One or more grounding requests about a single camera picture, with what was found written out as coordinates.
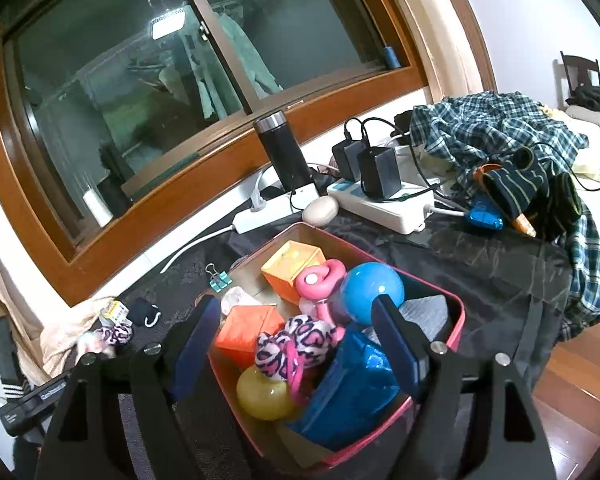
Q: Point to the beige egg shaped object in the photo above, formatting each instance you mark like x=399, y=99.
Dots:
x=320, y=212

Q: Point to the blue plastic connector piece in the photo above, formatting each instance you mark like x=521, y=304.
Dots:
x=484, y=214

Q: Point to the green binder clip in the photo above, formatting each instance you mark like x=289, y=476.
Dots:
x=218, y=281

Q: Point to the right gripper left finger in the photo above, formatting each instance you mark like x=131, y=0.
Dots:
x=194, y=338

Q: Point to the wooden window frame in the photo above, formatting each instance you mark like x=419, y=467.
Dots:
x=164, y=94

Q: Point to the navy blue sock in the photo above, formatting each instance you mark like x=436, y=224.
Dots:
x=143, y=313

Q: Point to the orange cube box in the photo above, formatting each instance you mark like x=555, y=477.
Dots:
x=284, y=266

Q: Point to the cream curtain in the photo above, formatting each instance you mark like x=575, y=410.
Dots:
x=43, y=352

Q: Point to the black power adapter rear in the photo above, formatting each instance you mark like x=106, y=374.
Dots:
x=346, y=154

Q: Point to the striped dark sock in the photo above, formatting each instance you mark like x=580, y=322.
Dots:
x=531, y=200

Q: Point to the pink foam tube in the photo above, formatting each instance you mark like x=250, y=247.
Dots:
x=315, y=284

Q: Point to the blue ball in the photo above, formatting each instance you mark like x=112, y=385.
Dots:
x=363, y=284

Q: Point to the black power adapter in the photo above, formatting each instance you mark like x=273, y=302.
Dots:
x=346, y=154
x=380, y=176

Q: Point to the black thermos flask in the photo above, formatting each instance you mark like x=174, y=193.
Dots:
x=283, y=151

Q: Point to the black cylinder on sill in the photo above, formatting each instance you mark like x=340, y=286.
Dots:
x=110, y=188

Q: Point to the white power strip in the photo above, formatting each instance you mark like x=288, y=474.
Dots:
x=278, y=208
x=405, y=213

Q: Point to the white cylinder on sill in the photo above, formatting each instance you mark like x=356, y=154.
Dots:
x=98, y=207

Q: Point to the plaid shirt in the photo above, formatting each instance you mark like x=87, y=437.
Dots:
x=507, y=145

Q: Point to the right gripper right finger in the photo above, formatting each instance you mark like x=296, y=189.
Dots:
x=404, y=344

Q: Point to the red cardboard box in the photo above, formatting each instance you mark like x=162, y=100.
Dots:
x=312, y=393

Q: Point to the black chair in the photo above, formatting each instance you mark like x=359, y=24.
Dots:
x=579, y=72

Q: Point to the yellow ball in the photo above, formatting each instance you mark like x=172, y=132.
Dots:
x=263, y=398

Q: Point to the grey sock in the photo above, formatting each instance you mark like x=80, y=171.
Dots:
x=429, y=313

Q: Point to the yellow white small box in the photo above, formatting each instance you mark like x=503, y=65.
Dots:
x=114, y=314

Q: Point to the blue foam roll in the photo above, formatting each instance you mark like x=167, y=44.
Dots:
x=352, y=397

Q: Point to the pink leopard sock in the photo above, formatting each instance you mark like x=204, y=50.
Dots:
x=104, y=340
x=303, y=342

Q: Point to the small blue bottle on sill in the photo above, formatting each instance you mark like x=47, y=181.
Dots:
x=391, y=59

